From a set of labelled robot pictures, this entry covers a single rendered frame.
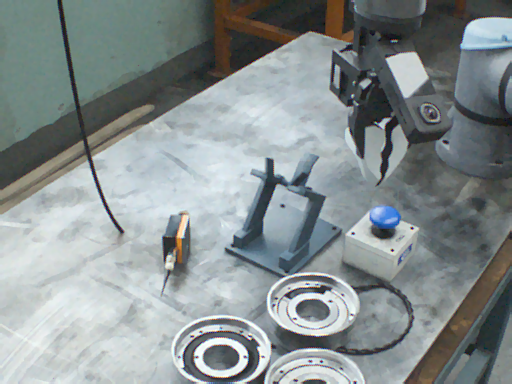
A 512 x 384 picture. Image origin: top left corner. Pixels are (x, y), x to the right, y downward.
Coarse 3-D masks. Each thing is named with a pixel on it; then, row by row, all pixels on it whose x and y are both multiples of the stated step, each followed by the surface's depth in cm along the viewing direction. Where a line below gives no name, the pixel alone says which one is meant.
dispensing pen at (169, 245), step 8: (176, 216) 99; (168, 224) 98; (176, 224) 98; (168, 232) 97; (176, 232) 97; (168, 240) 96; (168, 248) 97; (176, 248) 97; (168, 256) 95; (176, 256) 96; (168, 264) 94; (168, 272) 93
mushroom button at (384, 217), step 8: (376, 208) 96; (384, 208) 96; (392, 208) 96; (376, 216) 95; (384, 216) 94; (392, 216) 94; (400, 216) 95; (376, 224) 94; (384, 224) 94; (392, 224) 94
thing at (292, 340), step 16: (304, 272) 91; (272, 288) 89; (336, 288) 91; (272, 304) 88; (304, 304) 90; (320, 304) 89; (352, 304) 88; (272, 320) 85; (352, 320) 85; (288, 336) 84; (304, 336) 83; (320, 336) 83; (336, 336) 84
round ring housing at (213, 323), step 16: (208, 320) 85; (224, 320) 85; (240, 320) 84; (176, 336) 82; (256, 336) 84; (176, 352) 82; (208, 352) 83; (224, 352) 84; (240, 352) 82; (176, 368) 79; (208, 368) 80; (240, 368) 80
